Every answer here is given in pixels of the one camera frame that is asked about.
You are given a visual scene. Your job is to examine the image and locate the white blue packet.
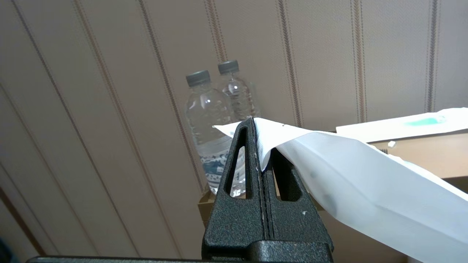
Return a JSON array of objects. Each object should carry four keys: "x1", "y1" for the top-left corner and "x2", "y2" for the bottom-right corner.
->
[{"x1": 336, "y1": 108, "x2": 468, "y2": 143}]

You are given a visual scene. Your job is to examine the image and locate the water bottle blue patterned label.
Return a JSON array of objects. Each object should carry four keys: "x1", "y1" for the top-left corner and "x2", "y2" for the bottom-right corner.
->
[{"x1": 218, "y1": 60, "x2": 261, "y2": 123}]

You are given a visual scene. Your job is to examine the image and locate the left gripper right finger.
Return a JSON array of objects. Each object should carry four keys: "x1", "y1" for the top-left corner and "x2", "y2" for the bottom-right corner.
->
[{"x1": 260, "y1": 148, "x2": 334, "y2": 256}]

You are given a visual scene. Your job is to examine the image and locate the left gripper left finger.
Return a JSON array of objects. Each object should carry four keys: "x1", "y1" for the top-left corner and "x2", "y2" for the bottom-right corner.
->
[{"x1": 202, "y1": 118, "x2": 264, "y2": 256}]

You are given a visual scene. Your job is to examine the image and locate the white floral zip pouch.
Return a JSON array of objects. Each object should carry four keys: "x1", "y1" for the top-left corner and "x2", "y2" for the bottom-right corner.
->
[{"x1": 212, "y1": 118, "x2": 468, "y2": 263}]

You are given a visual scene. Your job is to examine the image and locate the beige wooden shelf unit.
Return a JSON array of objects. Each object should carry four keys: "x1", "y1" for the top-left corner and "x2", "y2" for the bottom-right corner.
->
[{"x1": 197, "y1": 130, "x2": 468, "y2": 263}]

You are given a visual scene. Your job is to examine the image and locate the floral pouches on top shelf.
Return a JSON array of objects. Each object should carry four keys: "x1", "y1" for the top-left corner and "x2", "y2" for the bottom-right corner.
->
[{"x1": 185, "y1": 70, "x2": 246, "y2": 198}]

